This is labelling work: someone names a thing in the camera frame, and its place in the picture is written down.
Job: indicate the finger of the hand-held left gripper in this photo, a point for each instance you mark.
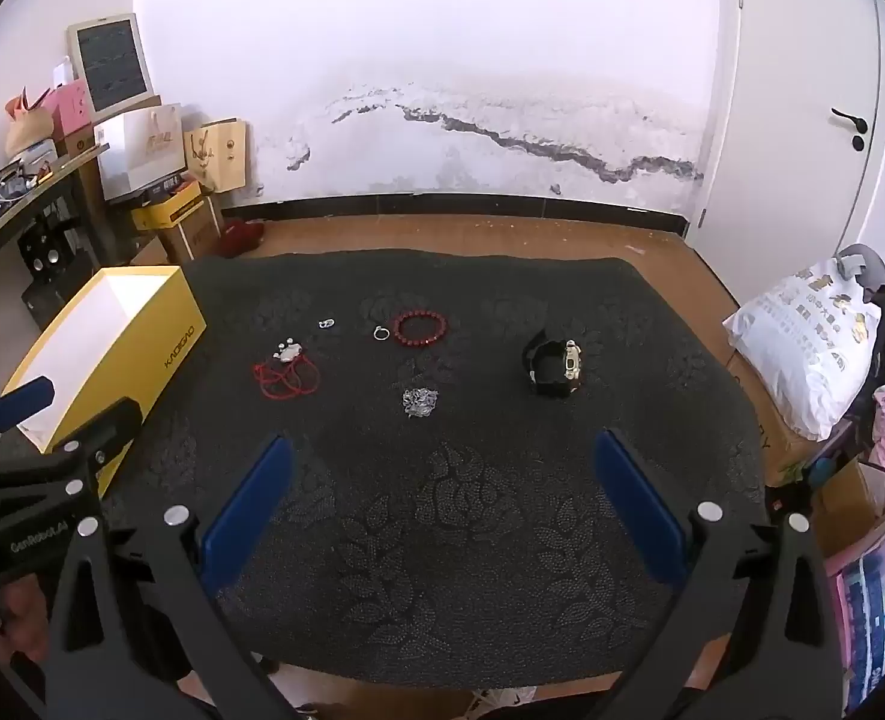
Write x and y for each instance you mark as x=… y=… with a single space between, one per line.
x=26 y=397
x=108 y=427

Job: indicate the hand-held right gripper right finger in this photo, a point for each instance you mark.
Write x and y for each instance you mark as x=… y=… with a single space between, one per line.
x=637 y=510

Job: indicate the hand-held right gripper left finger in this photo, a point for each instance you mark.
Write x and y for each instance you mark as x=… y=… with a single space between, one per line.
x=251 y=510

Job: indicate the yellow box with white inside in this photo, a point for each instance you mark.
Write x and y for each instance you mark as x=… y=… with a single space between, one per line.
x=176 y=322

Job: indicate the black wristwatch with pale face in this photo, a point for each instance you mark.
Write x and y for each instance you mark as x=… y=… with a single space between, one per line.
x=571 y=360

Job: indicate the person's left hand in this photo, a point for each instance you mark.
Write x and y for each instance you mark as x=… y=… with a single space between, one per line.
x=21 y=619

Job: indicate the black speakers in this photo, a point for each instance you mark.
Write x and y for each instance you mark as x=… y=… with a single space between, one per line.
x=48 y=247

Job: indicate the flat brown cardboard box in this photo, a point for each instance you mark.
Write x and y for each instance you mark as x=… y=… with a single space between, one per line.
x=780 y=435

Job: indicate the black floral patterned mat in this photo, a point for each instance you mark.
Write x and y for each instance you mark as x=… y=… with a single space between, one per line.
x=450 y=502

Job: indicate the brown cardboard carton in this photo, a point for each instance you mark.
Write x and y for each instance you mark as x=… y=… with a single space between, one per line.
x=195 y=240

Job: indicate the black desk with wooden edge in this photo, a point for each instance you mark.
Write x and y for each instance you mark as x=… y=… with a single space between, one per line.
x=37 y=187

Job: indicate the yellow cardboard box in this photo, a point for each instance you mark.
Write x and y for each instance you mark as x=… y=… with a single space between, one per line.
x=168 y=214

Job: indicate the red cloth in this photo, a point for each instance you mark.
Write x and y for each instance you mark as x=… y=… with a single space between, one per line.
x=241 y=238

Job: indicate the white printed sack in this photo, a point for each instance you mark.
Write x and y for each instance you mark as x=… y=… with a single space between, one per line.
x=802 y=345

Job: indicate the colourful printed box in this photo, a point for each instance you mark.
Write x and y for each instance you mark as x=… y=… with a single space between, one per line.
x=873 y=600

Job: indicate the woven basket bag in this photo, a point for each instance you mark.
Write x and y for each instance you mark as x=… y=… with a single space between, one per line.
x=30 y=131

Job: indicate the white paper bag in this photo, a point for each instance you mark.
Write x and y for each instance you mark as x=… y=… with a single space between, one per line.
x=138 y=154

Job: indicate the pink box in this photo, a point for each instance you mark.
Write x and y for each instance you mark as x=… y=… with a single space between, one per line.
x=71 y=109

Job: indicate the brown paper bag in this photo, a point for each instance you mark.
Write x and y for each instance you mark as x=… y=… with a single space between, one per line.
x=221 y=154

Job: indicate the white framed dark board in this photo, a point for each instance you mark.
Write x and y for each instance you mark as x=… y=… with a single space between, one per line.
x=112 y=60

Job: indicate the white door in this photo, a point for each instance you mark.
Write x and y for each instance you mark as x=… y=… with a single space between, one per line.
x=787 y=90

